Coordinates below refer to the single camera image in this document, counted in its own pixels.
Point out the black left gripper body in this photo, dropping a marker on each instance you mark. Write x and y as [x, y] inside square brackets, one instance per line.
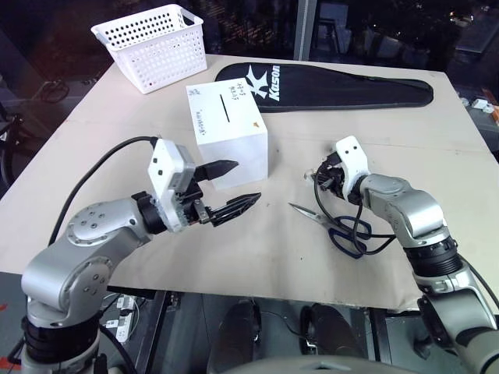
[192, 202]

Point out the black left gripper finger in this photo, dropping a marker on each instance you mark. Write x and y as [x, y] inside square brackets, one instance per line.
[236, 206]
[218, 166]

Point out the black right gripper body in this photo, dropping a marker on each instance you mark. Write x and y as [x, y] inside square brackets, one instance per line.
[336, 181]

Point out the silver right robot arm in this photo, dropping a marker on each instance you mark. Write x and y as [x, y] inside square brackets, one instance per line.
[421, 218]

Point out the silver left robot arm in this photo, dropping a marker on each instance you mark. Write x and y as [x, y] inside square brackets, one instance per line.
[78, 249]

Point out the white box with slot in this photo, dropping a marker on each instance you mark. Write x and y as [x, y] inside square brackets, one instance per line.
[234, 132]

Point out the black Kason racket bag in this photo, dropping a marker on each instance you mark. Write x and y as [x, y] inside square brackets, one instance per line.
[312, 87]

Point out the white power strip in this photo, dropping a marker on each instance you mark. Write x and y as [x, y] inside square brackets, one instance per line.
[124, 317]

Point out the white perforated plastic basket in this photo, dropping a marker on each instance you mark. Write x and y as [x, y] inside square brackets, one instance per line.
[156, 46]

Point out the dark rounded shape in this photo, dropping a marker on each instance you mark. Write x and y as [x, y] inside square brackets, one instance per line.
[335, 329]

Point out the small white device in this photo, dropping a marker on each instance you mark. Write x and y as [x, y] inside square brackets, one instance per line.
[480, 103]

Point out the grey robot torso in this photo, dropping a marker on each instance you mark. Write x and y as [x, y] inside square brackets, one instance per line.
[304, 364]

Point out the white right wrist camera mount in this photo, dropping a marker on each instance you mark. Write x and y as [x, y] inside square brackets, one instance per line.
[352, 156]

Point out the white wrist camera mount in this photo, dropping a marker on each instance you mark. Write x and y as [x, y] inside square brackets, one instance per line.
[352, 156]
[165, 167]

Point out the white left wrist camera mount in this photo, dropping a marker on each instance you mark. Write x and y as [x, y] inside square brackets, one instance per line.
[165, 167]

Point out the grey window frame post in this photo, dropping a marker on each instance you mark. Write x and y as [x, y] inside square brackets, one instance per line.
[304, 27]

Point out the black table frame leg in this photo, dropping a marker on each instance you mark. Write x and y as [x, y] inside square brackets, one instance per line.
[150, 331]

